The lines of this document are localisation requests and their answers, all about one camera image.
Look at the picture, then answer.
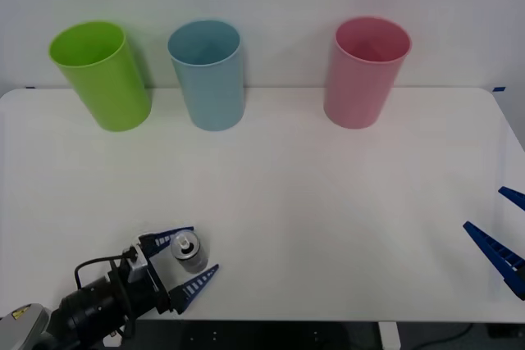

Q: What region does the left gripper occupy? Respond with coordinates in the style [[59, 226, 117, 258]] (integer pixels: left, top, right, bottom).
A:
[[108, 225, 220, 320]]

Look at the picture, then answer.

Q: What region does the pink plastic bin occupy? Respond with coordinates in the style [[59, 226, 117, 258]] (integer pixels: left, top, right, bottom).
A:
[[322, 16, 413, 130]]

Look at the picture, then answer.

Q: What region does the white table leg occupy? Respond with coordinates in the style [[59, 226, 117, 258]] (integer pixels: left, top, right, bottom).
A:
[[377, 321, 401, 350]]

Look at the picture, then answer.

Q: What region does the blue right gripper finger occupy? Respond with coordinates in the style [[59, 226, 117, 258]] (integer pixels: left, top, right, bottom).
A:
[[463, 220, 525, 302], [497, 186, 525, 212]]

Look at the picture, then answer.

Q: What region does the silver drink can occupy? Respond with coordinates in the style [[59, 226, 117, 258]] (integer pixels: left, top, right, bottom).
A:
[[170, 231, 211, 275]]

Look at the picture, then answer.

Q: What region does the pale blue plastic bin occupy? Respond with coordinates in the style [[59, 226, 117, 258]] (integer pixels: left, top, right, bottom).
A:
[[167, 18, 246, 132]]

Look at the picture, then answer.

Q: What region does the green plastic bin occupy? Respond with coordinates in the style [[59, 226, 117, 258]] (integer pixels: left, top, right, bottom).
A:
[[48, 20, 153, 133]]

